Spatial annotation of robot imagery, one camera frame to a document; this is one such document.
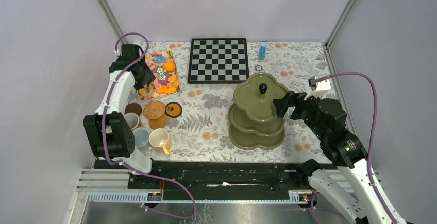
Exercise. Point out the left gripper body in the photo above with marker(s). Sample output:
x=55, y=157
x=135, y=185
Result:
x=147, y=75

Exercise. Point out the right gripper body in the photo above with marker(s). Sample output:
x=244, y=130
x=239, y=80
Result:
x=305, y=108

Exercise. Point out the kiwi purple cake slice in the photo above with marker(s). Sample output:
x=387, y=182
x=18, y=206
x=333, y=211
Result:
x=162, y=76

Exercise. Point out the blue frosted donut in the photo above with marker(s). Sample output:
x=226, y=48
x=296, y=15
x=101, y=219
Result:
x=159, y=60

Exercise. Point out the green three-tier serving stand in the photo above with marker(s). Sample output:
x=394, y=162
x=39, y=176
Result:
x=253, y=120

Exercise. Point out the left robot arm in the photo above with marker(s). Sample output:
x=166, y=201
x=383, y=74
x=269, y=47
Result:
x=108, y=132

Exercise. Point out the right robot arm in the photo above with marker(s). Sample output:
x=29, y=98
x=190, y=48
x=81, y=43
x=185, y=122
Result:
x=326, y=119

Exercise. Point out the floral pastry tray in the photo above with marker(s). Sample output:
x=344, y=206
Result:
x=150, y=63

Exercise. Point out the orange pastry pieces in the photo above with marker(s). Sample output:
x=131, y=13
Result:
x=170, y=89

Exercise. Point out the orange round bun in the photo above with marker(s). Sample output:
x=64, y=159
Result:
x=169, y=66

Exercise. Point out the round waffle biscuit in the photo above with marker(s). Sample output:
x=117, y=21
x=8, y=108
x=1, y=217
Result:
x=172, y=79

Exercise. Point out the dark brown coaster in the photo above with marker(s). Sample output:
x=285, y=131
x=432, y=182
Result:
x=133, y=108

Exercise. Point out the woven rattan coaster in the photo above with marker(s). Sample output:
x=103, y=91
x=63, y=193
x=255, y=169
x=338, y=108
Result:
x=154, y=110

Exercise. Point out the white cup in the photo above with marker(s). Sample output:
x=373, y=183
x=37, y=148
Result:
x=132, y=120

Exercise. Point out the black yellow smiley coaster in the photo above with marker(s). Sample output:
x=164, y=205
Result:
x=173, y=109

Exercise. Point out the orange round coaster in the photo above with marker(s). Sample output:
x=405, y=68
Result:
x=159, y=123

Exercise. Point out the blue rectangular block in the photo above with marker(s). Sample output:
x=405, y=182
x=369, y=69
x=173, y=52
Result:
x=262, y=53

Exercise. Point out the grey blue cup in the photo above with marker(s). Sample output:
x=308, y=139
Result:
x=141, y=136

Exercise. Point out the black white chessboard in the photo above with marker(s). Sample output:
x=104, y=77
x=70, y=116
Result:
x=218, y=60

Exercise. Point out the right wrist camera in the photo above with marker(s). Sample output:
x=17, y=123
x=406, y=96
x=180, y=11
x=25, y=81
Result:
x=318, y=88

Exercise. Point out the yellow handled mug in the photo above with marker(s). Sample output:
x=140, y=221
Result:
x=160, y=139

